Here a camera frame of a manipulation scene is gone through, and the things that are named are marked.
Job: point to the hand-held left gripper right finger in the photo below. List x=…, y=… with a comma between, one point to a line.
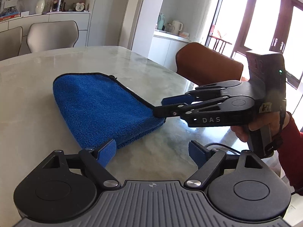
x=198, y=153

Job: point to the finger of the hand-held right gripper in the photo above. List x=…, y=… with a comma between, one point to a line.
x=165, y=111
x=177, y=100

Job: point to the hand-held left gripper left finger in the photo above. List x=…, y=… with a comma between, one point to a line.
x=106, y=152

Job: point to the blue towel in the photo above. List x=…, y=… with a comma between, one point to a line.
x=99, y=106

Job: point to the person's right hand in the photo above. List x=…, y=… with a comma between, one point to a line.
x=239, y=133

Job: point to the brown leather chair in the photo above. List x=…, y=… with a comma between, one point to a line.
x=208, y=63

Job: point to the white counter cabinet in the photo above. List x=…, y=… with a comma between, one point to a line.
x=163, y=49

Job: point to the pink item on counter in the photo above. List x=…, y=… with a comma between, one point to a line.
x=184, y=35

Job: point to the cream kettle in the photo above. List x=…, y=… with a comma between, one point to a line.
x=176, y=27

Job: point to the wooden glass door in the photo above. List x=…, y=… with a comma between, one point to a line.
x=253, y=16

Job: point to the mint green jug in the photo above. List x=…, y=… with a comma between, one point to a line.
x=161, y=22

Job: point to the white sideboard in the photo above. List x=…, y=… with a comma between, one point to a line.
x=82, y=28

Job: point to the beige chair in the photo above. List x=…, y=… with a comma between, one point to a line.
x=9, y=43
x=53, y=36

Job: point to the small alarm clock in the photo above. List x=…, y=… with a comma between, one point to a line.
x=80, y=6

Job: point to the small white box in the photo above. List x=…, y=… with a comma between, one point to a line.
x=24, y=13

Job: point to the white vase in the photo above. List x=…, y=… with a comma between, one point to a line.
x=40, y=4

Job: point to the stack of books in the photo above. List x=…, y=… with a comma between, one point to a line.
x=9, y=16

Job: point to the white card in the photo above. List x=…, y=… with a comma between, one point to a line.
x=10, y=4

